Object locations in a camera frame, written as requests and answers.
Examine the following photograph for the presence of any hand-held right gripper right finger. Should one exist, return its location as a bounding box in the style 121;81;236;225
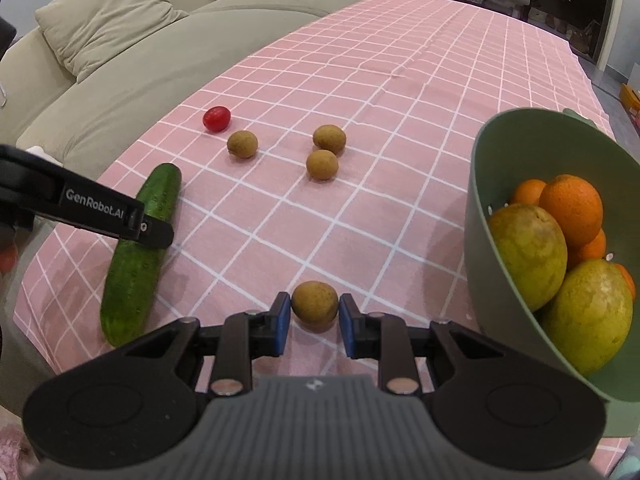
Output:
338;294;521;396

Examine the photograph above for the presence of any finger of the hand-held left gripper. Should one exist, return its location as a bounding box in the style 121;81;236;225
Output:
0;144;68;188

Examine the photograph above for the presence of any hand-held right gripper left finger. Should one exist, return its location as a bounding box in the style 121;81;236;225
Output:
107;291;292;397

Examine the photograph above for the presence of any green cucumber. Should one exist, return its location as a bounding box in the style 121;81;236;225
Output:
99;162;182;348

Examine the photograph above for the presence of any green colander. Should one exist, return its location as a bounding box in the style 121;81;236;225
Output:
463;107;640;403

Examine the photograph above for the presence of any orange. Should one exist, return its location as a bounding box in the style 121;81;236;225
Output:
615;262;637;301
539;174;604;248
567;228;607;263
511;179;548;207

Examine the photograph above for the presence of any white soft cloth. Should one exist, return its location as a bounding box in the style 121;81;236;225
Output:
22;145;63;167

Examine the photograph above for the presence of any beige sofa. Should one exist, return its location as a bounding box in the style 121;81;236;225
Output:
0;0;426;211

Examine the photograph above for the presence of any beige sofa cushion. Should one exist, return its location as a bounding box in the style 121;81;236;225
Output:
34;0;190;85

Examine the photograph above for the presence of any pink checked tablecloth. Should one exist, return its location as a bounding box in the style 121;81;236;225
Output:
12;0;631;461

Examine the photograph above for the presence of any pink fuzzy blanket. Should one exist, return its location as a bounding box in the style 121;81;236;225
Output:
0;410;41;480

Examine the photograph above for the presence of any orange box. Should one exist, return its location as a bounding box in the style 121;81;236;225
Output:
619;82;640;116

